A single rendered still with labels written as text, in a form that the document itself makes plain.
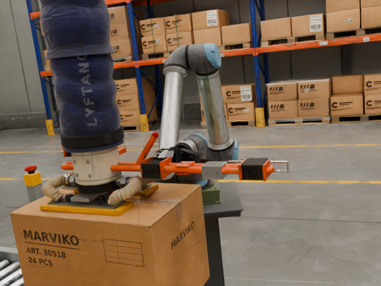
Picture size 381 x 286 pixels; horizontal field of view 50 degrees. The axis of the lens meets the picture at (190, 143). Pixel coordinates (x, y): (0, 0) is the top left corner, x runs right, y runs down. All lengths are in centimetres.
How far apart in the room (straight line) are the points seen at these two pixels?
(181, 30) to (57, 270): 785
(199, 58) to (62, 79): 71
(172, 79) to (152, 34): 741
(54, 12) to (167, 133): 69
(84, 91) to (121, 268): 59
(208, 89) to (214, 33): 686
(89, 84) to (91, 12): 23
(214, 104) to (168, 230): 85
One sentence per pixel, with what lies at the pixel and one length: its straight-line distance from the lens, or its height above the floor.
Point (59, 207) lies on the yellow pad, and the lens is 154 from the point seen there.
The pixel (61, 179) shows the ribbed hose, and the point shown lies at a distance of 166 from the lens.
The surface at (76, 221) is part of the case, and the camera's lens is 146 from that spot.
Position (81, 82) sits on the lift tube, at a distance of 143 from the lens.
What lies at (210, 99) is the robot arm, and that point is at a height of 135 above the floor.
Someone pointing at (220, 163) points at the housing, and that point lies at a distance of 134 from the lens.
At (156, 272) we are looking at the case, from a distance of 136.
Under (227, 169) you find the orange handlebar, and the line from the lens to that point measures 130.
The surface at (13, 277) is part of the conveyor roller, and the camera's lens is 243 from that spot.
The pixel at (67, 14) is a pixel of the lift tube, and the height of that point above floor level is 173.
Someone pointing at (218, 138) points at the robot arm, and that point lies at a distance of 217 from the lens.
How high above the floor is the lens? 156
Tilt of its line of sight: 12 degrees down
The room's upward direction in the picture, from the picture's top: 6 degrees counter-clockwise
